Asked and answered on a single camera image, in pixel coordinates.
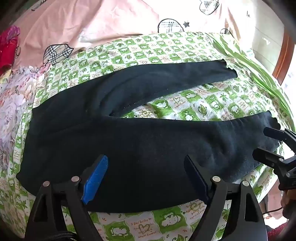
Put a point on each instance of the pink quilt with heart prints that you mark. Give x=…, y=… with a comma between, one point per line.
x=92, y=18

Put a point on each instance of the red cloth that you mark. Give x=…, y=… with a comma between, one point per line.
x=8, y=46

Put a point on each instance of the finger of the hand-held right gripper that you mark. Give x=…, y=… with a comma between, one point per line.
x=275, y=134
x=266, y=154

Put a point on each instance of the green checkered printed bedsheet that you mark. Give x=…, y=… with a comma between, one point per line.
x=185, y=104

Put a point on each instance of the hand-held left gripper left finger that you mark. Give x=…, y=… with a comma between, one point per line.
x=97, y=178

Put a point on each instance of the person's right hand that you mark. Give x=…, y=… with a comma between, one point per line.
x=284, y=199

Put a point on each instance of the wooden frame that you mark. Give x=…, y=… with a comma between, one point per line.
x=283, y=60

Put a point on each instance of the person's red fuzzy garment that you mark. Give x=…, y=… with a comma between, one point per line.
x=279, y=233

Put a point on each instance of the pale floral cloth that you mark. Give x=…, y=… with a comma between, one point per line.
x=13, y=109

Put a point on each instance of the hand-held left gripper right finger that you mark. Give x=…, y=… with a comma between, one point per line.
x=196, y=177

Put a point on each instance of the black pants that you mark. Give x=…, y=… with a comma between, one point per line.
x=138, y=148

